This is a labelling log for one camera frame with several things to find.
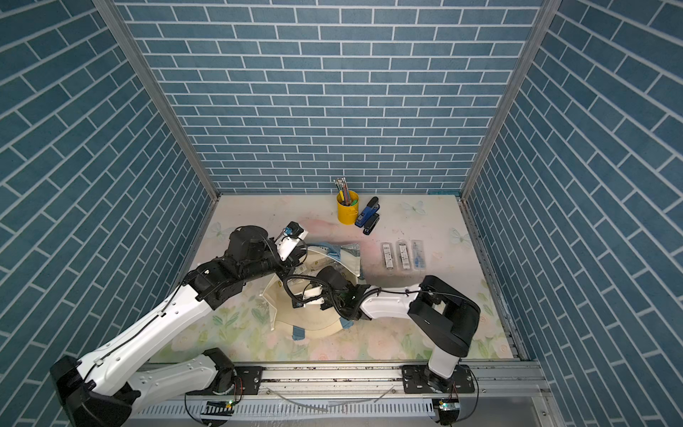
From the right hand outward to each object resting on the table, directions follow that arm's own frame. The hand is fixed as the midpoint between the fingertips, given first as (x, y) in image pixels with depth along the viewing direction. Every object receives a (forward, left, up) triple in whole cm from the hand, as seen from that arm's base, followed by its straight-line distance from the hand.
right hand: (317, 279), depth 87 cm
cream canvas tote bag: (-13, 0, -2) cm, 13 cm away
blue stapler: (+37, -16, -3) cm, 40 cm away
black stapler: (+27, -16, -3) cm, 32 cm away
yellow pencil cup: (+30, -7, -1) cm, 31 cm away
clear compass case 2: (+17, -36, -7) cm, 40 cm away
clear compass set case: (+14, -24, -5) cm, 28 cm away
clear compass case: (+15, -30, -5) cm, 34 cm away
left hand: (-2, -1, +19) cm, 19 cm away
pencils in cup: (+36, -5, +9) cm, 38 cm away
